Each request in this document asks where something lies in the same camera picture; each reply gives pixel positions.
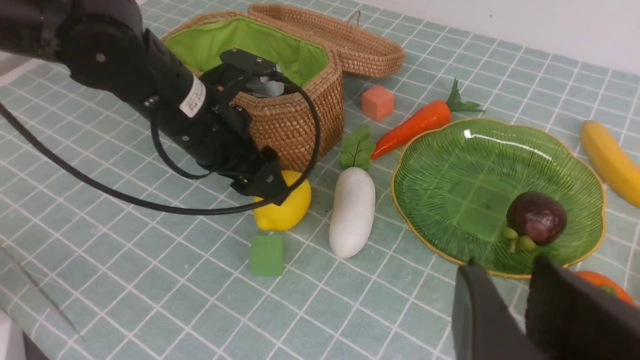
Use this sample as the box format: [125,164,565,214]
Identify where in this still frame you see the woven rattan basket green lining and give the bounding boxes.
[161,10,345,172]

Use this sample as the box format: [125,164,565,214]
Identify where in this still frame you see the orange toy carrot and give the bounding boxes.
[370,78,485,160]

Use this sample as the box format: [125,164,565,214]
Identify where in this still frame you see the salmon pink foam cube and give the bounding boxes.
[361,85,395,122]

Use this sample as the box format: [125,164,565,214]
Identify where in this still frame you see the yellow toy lemon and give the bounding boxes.
[253,179,312,232]

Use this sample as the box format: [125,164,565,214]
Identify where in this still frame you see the orange toy persimmon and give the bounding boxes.
[574,270,637,306]

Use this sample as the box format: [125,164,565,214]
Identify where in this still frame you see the yellow toy banana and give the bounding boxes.
[580,120,640,208]

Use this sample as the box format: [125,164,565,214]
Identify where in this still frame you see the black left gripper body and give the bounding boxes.
[150,48,290,205]

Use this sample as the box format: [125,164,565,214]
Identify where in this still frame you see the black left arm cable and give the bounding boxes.
[0,70,322,216]

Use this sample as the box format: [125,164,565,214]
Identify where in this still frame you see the white toy radish green leaves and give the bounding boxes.
[328,123,377,259]

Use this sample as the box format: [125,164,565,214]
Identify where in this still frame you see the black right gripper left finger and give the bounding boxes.
[451,259,550,360]

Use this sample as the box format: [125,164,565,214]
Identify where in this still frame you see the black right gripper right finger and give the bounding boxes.
[525,256,640,360]

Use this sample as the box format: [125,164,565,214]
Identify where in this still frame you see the green glass leaf plate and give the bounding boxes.
[390,118,607,280]

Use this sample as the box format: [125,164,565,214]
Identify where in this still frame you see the green foam cube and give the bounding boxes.
[247,235,286,277]

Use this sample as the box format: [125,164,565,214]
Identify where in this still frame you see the purple toy mangosteen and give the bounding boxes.
[503,191,568,253]

